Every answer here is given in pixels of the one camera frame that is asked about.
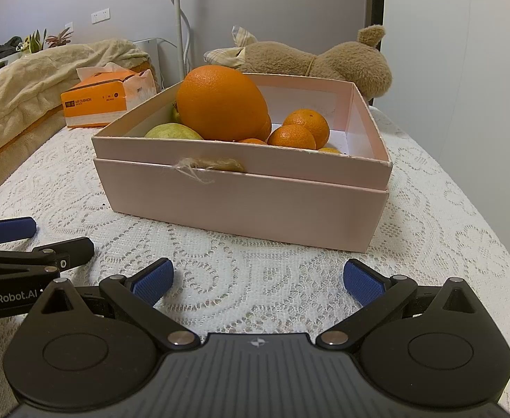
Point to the white appliance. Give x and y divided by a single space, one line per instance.
150 52

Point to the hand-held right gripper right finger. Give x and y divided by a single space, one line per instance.
361 283

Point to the orange tissue box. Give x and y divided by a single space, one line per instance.
94 104

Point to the brown plush toy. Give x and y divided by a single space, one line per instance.
346 63

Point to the green guava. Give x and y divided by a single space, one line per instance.
175 114
170 133

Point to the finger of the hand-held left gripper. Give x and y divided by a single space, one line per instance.
74 250
9 230

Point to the white lace tablecloth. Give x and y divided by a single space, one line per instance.
259 265

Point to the pink box lid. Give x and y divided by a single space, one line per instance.
237 209

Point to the green potted plant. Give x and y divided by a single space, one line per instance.
35 42

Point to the small orange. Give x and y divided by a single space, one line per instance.
292 138
253 141
329 150

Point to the frayed twine tie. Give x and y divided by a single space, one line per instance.
220 165

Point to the beige fleece blanket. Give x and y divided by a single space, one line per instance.
33 82

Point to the large orange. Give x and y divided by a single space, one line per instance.
222 102

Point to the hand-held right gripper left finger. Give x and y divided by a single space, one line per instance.
155 278

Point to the pink cardboard box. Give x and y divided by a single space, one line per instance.
281 165

